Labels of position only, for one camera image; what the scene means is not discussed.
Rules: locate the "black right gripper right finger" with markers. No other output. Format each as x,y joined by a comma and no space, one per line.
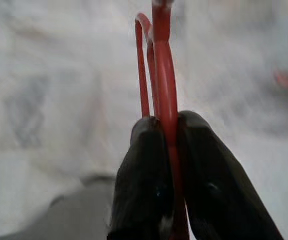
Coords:
214,190

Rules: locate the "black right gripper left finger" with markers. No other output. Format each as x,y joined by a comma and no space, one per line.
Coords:
141,180

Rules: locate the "red plastic hanger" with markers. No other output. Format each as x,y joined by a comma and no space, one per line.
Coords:
166,87

